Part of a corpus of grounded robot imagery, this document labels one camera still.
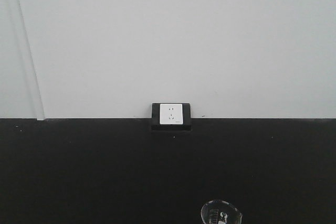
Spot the black socket housing box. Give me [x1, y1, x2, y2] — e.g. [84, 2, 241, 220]
[151, 103, 192, 131]

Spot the clear glass beaker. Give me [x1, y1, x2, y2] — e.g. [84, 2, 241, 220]
[201, 199, 243, 224]

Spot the white wall power socket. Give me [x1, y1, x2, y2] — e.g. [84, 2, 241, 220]
[159, 103, 183, 125]

